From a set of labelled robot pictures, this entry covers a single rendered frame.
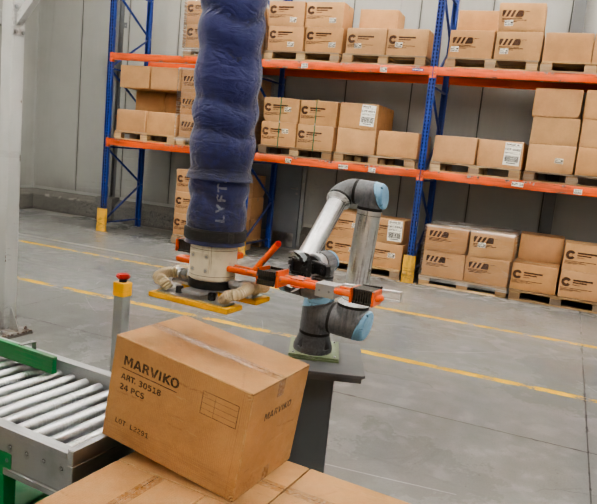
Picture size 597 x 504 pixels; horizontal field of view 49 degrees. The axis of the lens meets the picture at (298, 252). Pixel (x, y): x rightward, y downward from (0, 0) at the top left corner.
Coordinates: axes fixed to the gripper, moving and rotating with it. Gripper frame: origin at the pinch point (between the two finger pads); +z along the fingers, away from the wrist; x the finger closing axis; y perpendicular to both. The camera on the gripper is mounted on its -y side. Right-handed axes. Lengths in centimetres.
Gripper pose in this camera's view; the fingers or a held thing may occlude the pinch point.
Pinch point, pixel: (293, 272)
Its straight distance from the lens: 238.3
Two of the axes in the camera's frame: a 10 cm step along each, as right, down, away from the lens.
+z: -4.6, 1.0, -8.8
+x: 1.0, -9.8, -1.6
